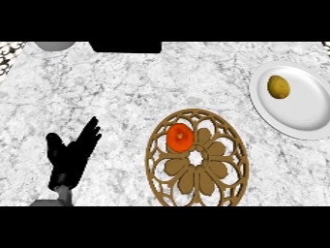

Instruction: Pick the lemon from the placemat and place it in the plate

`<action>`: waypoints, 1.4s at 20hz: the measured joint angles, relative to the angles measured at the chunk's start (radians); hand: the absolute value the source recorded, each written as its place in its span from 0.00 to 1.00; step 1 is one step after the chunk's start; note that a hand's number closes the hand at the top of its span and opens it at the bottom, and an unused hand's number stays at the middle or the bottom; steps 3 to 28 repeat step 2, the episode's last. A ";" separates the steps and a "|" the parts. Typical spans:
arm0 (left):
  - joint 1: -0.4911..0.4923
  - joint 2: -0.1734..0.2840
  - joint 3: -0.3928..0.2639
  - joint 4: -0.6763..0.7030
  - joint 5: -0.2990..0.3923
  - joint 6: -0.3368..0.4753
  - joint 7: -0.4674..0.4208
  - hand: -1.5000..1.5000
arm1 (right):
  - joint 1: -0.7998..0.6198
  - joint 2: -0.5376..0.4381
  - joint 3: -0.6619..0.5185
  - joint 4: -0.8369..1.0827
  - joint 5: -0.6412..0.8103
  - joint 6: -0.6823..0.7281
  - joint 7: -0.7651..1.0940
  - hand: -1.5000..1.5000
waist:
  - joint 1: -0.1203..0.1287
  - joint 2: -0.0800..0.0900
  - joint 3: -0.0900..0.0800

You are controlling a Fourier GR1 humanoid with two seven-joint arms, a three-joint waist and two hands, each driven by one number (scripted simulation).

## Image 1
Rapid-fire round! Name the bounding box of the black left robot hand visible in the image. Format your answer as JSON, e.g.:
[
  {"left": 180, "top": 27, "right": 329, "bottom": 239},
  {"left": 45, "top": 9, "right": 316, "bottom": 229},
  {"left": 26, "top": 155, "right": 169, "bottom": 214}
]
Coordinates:
[{"left": 45, "top": 115, "right": 104, "bottom": 192}]

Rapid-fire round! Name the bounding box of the white oval plate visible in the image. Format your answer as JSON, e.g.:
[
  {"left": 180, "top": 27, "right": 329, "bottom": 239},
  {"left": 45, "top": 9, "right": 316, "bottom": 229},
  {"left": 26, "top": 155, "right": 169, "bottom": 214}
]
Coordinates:
[{"left": 248, "top": 60, "right": 330, "bottom": 140}]

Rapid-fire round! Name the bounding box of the orange round fruit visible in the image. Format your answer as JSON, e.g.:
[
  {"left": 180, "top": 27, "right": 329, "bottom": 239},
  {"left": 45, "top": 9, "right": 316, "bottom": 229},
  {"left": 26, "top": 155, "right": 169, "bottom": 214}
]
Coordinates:
[{"left": 166, "top": 122, "right": 197, "bottom": 153}]

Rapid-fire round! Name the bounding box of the black appliance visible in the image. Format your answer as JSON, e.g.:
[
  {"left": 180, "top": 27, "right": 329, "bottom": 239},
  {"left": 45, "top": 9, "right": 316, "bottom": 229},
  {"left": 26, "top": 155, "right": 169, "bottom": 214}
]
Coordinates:
[{"left": 88, "top": 41, "right": 164, "bottom": 54}]

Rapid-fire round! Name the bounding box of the grey round bowl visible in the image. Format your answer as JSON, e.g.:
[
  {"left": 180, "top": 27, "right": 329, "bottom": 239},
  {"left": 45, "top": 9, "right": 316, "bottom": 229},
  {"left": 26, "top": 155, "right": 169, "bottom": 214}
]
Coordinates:
[{"left": 32, "top": 41, "right": 76, "bottom": 52}]

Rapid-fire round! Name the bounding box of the yellow-brown potato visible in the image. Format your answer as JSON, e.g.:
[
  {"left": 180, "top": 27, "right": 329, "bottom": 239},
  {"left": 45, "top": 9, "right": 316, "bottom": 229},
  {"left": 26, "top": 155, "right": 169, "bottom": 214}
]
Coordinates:
[{"left": 266, "top": 75, "right": 292, "bottom": 100}]

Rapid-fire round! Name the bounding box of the brown openwork round placemat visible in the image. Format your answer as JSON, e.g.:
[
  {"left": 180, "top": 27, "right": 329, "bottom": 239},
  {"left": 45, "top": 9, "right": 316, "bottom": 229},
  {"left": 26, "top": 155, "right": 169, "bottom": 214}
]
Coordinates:
[{"left": 145, "top": 108, "right": 253, "bottom": 207}]

